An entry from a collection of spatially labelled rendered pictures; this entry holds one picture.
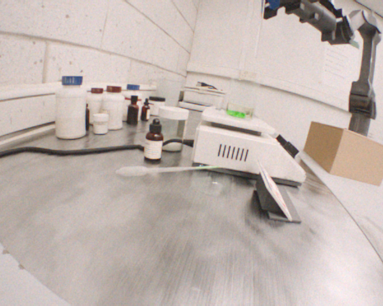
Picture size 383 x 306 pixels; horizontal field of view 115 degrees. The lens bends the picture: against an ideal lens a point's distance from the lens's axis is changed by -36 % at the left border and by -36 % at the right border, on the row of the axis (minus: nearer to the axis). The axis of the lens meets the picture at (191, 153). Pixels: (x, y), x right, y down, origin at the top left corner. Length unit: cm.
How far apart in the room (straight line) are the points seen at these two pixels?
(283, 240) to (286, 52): 176
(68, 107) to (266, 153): 37
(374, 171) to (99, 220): 63
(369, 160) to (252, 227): 45
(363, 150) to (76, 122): 68
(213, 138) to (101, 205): 18
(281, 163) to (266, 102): 149
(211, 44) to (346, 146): 153
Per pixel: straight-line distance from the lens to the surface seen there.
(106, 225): 18
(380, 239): 33
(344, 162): 54
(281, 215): 24
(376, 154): 60
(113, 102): 48
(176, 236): 18
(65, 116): 41
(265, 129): 30
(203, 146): 29
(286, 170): 32
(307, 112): 190
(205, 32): 187
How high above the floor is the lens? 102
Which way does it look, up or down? 19 degrees down
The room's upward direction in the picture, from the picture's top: 9 degrees clockwise
